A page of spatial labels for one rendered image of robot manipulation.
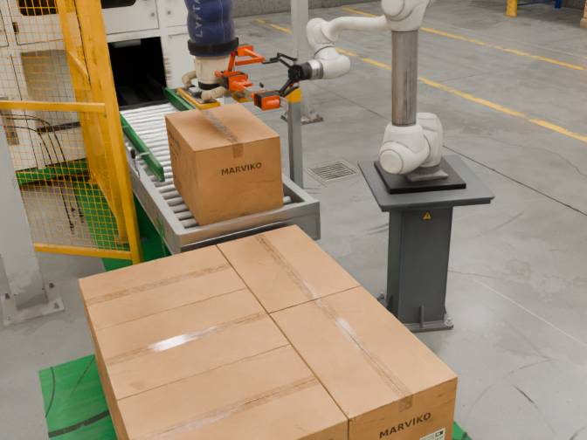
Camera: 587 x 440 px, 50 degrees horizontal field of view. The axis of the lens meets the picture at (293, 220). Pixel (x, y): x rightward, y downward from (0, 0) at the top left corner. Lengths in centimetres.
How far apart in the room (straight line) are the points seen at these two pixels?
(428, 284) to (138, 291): 135
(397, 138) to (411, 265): 68
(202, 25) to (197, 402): 163
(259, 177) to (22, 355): 143
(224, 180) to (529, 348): 161
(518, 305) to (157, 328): 190
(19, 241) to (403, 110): 202
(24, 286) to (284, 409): 199
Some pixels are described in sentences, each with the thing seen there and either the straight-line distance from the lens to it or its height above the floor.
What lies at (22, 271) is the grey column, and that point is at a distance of 358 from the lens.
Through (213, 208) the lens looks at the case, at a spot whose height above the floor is 66.
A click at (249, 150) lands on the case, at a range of 287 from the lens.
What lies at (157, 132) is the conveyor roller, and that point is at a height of 53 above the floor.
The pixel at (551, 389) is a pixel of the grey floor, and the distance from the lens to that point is 301.
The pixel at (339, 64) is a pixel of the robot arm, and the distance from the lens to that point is 297.
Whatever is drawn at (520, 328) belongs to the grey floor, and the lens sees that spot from 332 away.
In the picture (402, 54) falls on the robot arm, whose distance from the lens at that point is 257.
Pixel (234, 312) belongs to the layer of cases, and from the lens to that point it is 240.
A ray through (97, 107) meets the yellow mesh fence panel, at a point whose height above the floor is 99.
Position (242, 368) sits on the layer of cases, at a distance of 214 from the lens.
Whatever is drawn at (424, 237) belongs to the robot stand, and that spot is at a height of 50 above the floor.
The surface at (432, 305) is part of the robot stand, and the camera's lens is 318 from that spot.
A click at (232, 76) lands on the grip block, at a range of 278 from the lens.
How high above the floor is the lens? 191
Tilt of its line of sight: 27 degrees down
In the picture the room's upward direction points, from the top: 2 degrees counter-clockwise
